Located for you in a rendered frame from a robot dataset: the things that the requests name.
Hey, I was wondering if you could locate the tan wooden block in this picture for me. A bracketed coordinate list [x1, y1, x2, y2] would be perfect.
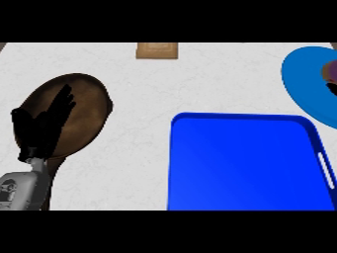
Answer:
[134, 42, 179, 60]

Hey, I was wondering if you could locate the blue rectangular tray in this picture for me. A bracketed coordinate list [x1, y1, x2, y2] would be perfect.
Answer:
[165, 112, 337, 211]

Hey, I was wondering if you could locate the blue round plate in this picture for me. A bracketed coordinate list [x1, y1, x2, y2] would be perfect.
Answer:
[281, 45, 337, 133]

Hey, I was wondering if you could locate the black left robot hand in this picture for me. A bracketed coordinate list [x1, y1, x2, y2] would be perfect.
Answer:
[9, 83, 77, 163]

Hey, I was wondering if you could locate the brown frying pan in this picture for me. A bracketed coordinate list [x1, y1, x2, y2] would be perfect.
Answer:
[13, 72, 115, 211]

